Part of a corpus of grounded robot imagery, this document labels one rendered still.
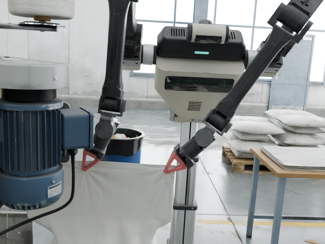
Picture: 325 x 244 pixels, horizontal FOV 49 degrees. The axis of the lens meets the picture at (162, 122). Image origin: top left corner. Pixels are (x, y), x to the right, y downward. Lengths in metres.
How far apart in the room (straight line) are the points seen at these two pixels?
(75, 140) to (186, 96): 0.83
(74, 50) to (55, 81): 8.53
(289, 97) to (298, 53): 1.12
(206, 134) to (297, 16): 0.42
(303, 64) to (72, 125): 9.29
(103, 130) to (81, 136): 0.24
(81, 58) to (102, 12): 1.24
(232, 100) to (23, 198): 0.66
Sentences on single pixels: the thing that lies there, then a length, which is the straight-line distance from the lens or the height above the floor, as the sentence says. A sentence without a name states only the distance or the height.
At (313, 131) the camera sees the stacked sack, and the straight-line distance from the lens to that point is 4.93.
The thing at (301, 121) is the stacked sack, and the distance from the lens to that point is 4.71.
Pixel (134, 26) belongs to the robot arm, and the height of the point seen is 1.54.
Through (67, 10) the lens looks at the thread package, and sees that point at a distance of 0.97.
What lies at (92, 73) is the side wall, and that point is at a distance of 9.27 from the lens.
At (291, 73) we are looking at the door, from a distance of 9.85.
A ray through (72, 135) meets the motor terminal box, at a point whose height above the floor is 1.25.
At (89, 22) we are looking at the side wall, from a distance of 9.29.
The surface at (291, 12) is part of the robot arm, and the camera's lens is 1.10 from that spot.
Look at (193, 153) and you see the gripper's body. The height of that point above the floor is 1.14.
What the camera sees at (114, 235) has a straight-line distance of 1.29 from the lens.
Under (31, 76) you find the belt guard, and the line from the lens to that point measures 0.79.
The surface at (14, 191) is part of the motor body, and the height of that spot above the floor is 1.14.
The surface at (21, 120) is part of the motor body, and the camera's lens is 0.83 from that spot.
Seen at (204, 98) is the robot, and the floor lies 1.26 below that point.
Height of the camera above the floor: 1.46
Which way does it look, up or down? 11 degrees down
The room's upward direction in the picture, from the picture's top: 3 degrees clockwise
